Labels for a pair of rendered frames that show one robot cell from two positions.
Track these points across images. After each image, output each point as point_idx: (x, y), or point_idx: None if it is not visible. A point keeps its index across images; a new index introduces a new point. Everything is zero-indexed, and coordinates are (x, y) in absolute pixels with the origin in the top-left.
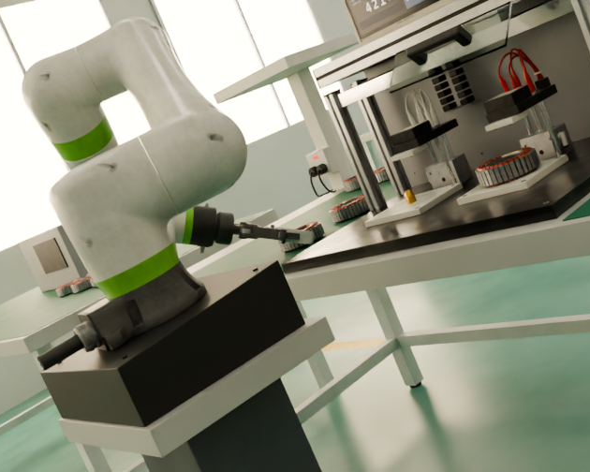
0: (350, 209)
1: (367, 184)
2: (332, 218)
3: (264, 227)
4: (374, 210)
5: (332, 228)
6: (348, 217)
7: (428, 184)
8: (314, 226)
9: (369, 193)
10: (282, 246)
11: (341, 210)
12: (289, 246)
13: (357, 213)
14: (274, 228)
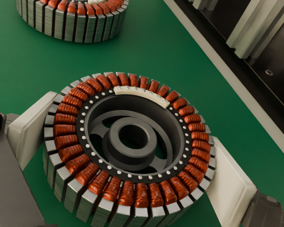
0: (121, 18)
1: None
2: (60, 29)
3: (13, 167)
4: (249, 58)
5: (98, 69)
6: (111, 37)
7: (230, 2)
8: (194, 112)
9: (274, 27)
10: (140, 226)
11: (107, 18)
12: (178, 217)
13: (121, 28)
14: (19, 133)
